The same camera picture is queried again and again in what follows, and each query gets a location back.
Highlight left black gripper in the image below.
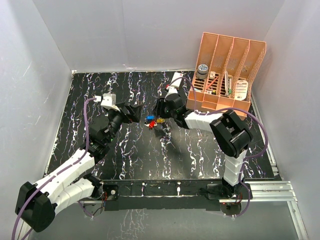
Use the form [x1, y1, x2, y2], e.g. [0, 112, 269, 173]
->
[106, 102, 142, 144]

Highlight key with yellow tag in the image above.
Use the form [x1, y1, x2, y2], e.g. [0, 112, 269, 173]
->
[156, 118, 165, 124]

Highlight key with blue tag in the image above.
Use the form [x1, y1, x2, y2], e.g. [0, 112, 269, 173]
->
[145, 115, 155, 121]

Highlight key with red tag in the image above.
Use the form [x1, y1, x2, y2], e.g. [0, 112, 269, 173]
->
[148, 120, 157, 129]

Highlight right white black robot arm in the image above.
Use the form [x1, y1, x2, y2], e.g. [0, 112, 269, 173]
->
[153, 93, 253, 199]

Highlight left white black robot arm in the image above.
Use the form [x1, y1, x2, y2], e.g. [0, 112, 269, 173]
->
[11, 99, 142, 239]

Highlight white cardboard box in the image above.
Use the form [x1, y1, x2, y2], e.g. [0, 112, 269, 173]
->
[170, 72, 184, 89]

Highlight grey tape roll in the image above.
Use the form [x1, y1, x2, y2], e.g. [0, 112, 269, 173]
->
[196, 64, 209, 80]

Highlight pens in organizer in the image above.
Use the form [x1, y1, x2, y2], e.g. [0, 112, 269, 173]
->
[224, 71, 233, 97]

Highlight pink desk organizer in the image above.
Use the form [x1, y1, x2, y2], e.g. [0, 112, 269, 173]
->
[186, 32, 267, 120]

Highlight white packaged card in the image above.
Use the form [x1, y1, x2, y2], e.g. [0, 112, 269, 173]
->
[234, 79, 249, 101]

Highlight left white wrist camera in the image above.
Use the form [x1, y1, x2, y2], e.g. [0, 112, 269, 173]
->
[100, 93, 120, 112]

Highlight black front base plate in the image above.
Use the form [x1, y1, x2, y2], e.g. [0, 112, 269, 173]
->
[91, 179, 253, 212]

